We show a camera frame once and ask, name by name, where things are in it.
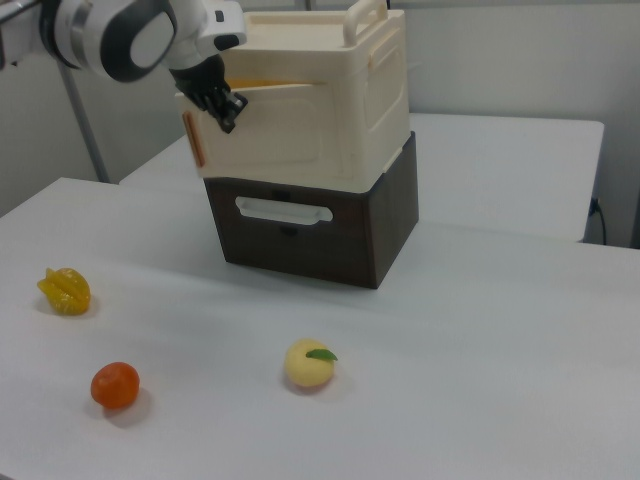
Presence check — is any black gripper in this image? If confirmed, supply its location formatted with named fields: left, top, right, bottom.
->
left=171, top=56, right=250, bottom=135

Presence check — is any cream cabinet door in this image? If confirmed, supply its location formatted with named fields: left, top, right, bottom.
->
left=175, top=81, right=352, bottom=180

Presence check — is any cream plastic cabinet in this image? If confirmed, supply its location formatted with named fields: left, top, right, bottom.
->
left=173, top=0, right=412, bottom=195

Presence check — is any grey metal pole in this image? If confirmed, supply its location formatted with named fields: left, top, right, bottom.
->
left=58, top=63, right=111, bottom=184

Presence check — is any dark brown wooden box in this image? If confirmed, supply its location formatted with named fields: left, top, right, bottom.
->
left=203, top=130, right=420, bottom=291

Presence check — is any yellow toy starfruit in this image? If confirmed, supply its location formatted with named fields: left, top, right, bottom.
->
left=35, top=266, right=93, bottom=318

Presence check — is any yellow toy fruit with leaf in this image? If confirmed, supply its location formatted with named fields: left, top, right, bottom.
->
left=284, top=337, right=339, bottom=390

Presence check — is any orange toy tangerine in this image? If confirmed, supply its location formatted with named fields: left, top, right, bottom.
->
left=89, top=361, right=141, bottom=412

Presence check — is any copper door handle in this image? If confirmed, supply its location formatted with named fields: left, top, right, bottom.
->
left=182, top=111, right=207, bottom=168

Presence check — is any white box handle insert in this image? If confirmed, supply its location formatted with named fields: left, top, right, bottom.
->
left=234, top=195, right=335, bottom=225

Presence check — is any black wall power cable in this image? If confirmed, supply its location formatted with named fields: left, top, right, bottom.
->
left=590, top=196, right=608, bottom=247

